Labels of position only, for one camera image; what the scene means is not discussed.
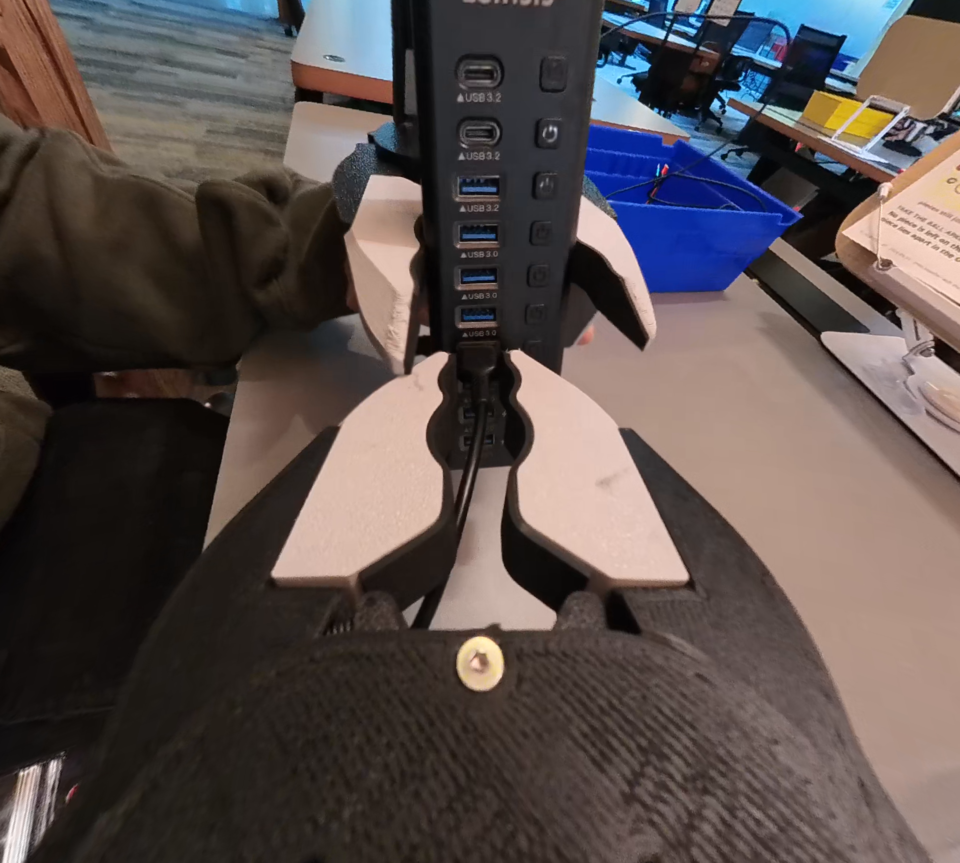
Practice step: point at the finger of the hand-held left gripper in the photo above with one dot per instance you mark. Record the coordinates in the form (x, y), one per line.
(619, 255)
(386, 263)

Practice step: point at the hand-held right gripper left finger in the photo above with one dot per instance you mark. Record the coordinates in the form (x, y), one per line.
(375, 495)

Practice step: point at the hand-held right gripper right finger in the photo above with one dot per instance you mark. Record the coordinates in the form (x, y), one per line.
(592, 503)

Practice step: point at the black usb hub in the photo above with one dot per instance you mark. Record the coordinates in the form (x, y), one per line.
(510, 30)

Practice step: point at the person's left forearm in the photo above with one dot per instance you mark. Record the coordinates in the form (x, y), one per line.
(150, 255)

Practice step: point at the wood-edged desk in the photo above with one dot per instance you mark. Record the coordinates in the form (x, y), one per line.
(345, 45)

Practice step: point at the grey desk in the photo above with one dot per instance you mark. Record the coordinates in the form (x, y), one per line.
(750, 473)

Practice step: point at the blue plastic bin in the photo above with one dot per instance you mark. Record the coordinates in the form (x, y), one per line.
(675, 240)

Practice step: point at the black pole stand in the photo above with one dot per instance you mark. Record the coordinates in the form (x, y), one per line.
(400, 15)

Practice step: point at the black office chair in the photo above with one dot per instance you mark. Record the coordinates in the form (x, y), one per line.
(686, 68)
(806, 68)

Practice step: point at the brown cardboard backing board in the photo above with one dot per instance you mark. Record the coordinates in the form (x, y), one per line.
(855, 233)

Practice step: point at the yellow box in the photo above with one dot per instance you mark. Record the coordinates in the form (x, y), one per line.
(832, 117)

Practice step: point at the person's dark trousers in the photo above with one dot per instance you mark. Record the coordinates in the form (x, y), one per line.
(97, 540)

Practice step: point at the clear acrylic holder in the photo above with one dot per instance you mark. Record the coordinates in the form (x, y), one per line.
(877, 120)

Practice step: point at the printed instruction sheet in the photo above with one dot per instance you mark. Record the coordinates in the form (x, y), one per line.
(922, 240)

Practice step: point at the white sheet stand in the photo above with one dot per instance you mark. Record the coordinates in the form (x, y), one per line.
(900, 390)

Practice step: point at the beige divider board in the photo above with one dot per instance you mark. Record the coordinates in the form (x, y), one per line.
(907, 64)

